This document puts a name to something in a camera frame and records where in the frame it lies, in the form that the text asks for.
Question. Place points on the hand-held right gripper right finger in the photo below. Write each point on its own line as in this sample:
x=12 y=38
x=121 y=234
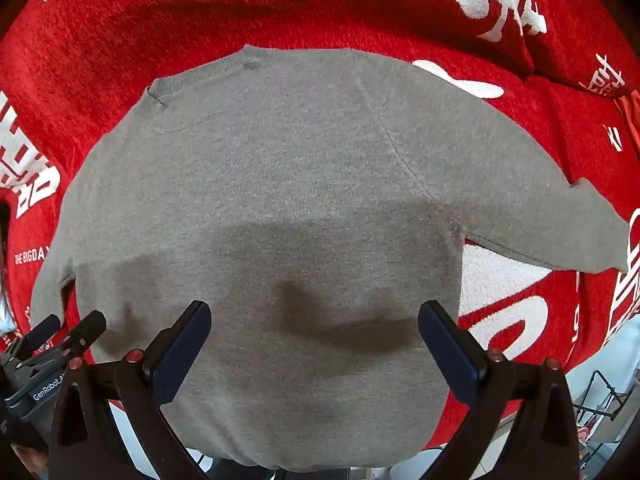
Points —
x=445 y=352

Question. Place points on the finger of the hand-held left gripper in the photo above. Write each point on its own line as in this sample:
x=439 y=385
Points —
x=44 y=329
x=86 y=332

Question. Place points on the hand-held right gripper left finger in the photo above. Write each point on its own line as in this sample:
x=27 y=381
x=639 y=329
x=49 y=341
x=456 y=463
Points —
x=182 y=355

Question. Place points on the grey knit sweater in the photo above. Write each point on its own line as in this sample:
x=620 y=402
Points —
x=300 y=185

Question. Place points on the red printed blanket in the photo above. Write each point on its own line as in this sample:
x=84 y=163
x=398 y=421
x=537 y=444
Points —
x=125 y=35

